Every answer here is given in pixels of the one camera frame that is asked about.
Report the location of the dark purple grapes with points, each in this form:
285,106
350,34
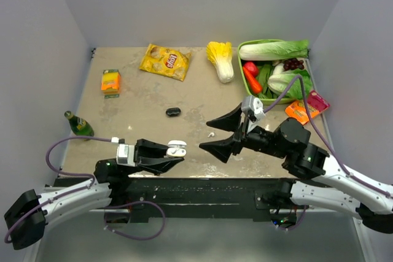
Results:
293,63

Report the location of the long green white cabbage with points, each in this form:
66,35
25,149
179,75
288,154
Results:
274,50

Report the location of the orange carrot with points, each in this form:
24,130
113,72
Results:
254,85

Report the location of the black earbud charging case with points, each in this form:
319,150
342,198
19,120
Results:
173,112

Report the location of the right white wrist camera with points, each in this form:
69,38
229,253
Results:
252,108

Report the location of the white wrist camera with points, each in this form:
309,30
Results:
125,152
252,108

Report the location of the white earbud charging case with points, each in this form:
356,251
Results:
176,148

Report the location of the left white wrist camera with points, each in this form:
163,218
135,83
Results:
125,152

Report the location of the orange pink snack packet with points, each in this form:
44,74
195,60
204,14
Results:
316,104

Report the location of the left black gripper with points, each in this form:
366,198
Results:
148,156

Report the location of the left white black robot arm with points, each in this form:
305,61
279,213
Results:
32,213

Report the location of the green plastic basket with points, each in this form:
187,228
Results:
261,63

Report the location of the yellow napa cabbage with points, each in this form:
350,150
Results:
220,55

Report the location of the dark green spinach leaves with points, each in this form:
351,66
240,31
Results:
265,72

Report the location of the red pepper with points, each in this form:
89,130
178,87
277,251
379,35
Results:
252,68

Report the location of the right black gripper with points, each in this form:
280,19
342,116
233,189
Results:
222,149

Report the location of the green lettuce head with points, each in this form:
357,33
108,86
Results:
277,83

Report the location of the yellow Lays chips bag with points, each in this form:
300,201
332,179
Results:
166,62

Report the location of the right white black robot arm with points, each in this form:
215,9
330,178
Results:
318,179

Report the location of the black base mount frame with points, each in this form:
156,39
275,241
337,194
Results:
199,197

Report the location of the green glass bottle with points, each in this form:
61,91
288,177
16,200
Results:
79,126

